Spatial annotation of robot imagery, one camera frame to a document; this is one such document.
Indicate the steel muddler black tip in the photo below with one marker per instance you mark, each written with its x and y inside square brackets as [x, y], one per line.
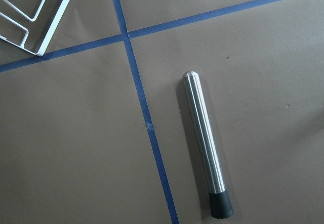
[220, 204]

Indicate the white wire rack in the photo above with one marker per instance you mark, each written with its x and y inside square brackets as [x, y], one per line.
[30, 24]

